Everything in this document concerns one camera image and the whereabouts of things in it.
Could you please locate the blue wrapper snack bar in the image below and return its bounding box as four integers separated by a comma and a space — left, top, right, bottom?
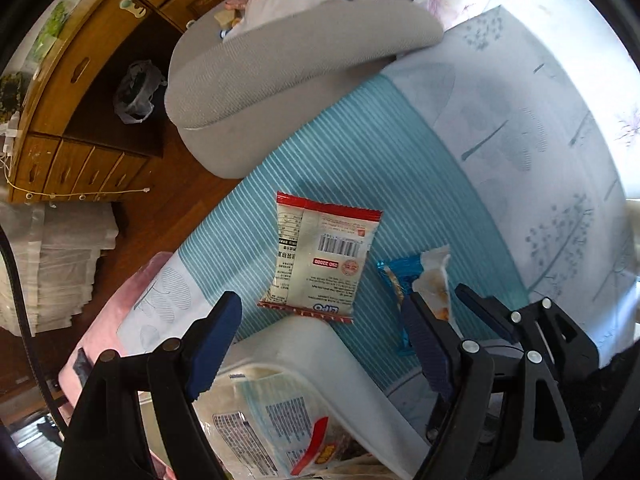
376, 255, 426, 357

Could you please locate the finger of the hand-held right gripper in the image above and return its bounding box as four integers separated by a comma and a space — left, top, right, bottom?
455, 284, 599, 377

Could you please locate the white snack wrapper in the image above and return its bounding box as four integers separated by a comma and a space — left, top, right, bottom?
412, 245, 463, 338

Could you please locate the sliced bread packet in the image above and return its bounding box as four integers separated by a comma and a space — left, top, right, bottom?
210, 365, 331, 478

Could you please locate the trash bin with black bag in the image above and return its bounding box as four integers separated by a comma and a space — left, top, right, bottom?
114, 60, 167, 125

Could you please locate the red and white snack packet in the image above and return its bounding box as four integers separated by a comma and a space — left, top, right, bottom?
257, 191, 385, 325

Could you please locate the wooden desk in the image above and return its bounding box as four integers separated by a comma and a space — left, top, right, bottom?
0, 0, 266, 206

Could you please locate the green tissue pack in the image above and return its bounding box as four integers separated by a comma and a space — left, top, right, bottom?
30, 0, 76, 61

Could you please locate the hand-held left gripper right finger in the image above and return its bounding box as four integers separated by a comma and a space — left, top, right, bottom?
400, 294, 583, 480

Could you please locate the pink fleece blanket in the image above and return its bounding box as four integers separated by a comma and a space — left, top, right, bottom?
57, 252, 176, 480

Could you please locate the black cable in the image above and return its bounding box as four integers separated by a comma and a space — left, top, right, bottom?
0, 230, 68, 431

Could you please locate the grey office chair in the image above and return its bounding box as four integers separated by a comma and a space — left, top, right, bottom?
167, 0, 446, 178

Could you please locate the white power strip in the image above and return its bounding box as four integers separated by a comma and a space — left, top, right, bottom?
0, 115, 21, 161

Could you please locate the dark patterned bag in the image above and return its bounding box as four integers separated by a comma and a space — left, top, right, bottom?
0, 72, 26, 116

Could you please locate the white plastic storage bin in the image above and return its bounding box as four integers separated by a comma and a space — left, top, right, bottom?
192, 310, 418, 480

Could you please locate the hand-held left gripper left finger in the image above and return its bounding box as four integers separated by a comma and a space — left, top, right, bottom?
55, 291, 243, 480

